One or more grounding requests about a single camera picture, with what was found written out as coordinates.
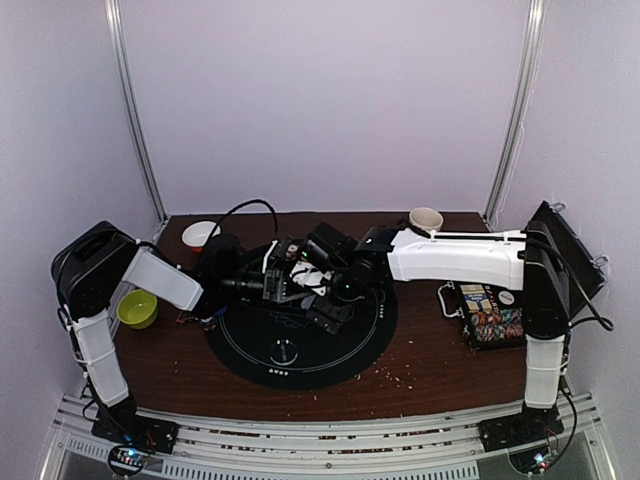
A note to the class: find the clear black dealer button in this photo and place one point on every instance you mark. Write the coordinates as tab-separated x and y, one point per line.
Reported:
283	352

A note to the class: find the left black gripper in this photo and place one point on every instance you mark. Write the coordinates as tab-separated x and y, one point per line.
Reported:
281	277

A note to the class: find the round black poker mat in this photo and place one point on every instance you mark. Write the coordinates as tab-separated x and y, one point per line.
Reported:
242	338

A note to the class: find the black poker chip case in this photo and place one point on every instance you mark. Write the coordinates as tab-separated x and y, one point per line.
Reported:
494	317

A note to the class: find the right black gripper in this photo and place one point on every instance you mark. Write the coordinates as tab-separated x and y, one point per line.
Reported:
325	310

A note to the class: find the cream ceramic mug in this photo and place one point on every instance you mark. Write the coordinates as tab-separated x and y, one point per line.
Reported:
425	220

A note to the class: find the orange white bowl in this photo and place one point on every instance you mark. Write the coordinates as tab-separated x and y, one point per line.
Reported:
195	236

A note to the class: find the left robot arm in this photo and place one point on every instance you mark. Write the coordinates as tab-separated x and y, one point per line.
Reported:
87	274

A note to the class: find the lime green bowl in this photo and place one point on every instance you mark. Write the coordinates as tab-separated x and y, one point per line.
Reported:
138	309

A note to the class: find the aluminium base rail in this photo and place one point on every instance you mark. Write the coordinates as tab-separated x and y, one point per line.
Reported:
438	446

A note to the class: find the right aluminium frame post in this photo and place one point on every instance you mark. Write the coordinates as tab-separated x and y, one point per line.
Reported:
515	126

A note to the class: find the red black triangle token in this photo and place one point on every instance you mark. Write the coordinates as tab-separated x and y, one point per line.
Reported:
185	318

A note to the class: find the red poker chip stack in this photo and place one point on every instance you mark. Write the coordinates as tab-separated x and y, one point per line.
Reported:
292	253

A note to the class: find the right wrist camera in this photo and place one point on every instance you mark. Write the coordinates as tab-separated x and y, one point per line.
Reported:
306	275

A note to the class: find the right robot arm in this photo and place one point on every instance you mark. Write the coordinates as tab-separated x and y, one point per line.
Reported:
340	268

